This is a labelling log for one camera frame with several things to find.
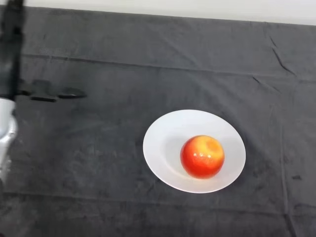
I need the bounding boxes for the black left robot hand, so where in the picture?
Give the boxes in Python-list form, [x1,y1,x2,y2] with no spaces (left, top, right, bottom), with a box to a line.
[0,0,87,102]

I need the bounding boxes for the red yellow apple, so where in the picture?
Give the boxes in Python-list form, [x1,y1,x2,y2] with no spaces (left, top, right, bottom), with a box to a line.
[180,134,226,179]

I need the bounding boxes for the white round plate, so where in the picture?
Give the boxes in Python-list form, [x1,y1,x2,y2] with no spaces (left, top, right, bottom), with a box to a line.
[143,109,246,194]

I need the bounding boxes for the black cloth table cover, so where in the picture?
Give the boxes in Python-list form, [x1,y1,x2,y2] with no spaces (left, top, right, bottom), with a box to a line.
[0,4,316,237]

